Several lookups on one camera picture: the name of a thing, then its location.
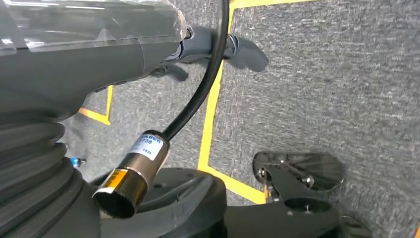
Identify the small blue object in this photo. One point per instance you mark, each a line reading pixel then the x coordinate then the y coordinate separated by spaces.
pixel 76 161

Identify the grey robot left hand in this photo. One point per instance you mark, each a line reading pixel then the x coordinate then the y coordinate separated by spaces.
pixel 82 65

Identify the grey sleeved robot left arm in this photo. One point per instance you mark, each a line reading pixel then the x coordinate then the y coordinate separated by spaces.
pixel 32 180

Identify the metal cylinder sensor yellow label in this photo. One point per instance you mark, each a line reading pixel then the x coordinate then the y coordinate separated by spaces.
pixel 131 177

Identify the yellow floor tape marking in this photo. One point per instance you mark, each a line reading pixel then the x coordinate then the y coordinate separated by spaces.
pixel 208 131

